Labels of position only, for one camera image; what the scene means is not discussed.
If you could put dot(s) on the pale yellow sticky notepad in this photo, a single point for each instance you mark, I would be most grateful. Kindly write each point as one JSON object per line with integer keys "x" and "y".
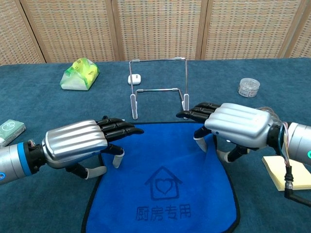
{"x": 274, "y": 172}

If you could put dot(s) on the woven bamboo folding screen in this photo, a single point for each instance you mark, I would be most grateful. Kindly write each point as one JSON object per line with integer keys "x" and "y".
{"x": 155, "y": 29}

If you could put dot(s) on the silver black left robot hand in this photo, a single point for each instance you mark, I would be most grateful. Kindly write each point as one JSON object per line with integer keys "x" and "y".
{"x": 73, "y": 140}

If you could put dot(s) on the small green white box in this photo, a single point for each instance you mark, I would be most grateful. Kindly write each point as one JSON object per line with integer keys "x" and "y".
{"x": 11, "y": 131}

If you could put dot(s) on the blue kitchen towel black trim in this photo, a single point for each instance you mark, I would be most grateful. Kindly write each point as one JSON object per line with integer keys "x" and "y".
{"x": 165, "y": 155}

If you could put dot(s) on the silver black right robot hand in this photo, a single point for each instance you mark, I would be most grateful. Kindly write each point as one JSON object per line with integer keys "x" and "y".
{"x": 238, "y": 126}

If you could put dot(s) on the clear round plastic jar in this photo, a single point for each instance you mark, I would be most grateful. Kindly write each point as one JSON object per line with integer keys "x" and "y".
{"x": 248, "y": 88}

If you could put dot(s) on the green yellow tissue pack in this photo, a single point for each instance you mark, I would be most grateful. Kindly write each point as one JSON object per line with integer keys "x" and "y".
{"x": 80, "y": 75}

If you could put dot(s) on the white earbuds case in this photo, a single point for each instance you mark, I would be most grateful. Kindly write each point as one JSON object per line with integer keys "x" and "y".
{"x": 136, "y": 79}

